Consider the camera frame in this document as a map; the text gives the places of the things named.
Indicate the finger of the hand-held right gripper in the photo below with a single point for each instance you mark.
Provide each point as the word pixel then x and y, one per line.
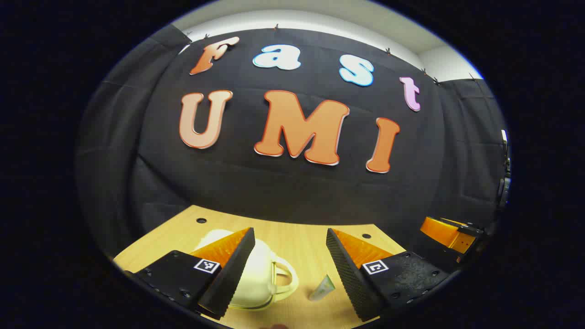
pixel 443 233

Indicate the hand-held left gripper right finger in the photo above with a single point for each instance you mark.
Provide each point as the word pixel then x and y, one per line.
pixel 347 278

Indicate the black backdrop cloth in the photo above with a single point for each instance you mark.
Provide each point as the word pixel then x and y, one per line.
pixel 297 192

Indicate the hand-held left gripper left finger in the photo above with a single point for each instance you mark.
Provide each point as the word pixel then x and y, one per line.
pixel 228 278

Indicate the white green skincare tube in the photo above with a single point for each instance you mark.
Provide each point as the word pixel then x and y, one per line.
pixel 322 289

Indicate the pale yellow suitcase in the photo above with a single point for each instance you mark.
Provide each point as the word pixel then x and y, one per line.
pixel 260 274

